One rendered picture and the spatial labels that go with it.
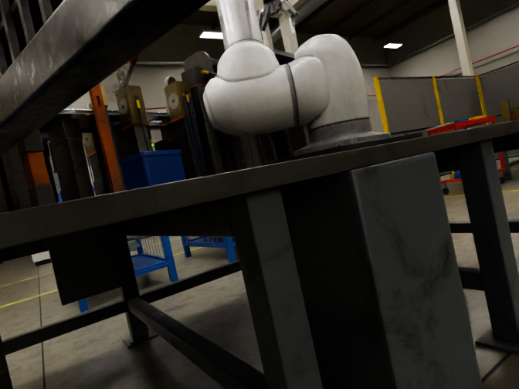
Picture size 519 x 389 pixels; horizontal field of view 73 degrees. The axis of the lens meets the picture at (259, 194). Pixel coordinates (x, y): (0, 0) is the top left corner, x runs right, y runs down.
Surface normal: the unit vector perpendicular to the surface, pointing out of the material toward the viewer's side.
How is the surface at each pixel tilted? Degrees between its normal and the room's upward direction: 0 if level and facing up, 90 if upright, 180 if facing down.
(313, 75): 86
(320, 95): 98
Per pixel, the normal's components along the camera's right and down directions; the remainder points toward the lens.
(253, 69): -0.03, -0.22
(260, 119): 0.09, 0.72
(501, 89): -0.82, 0.19
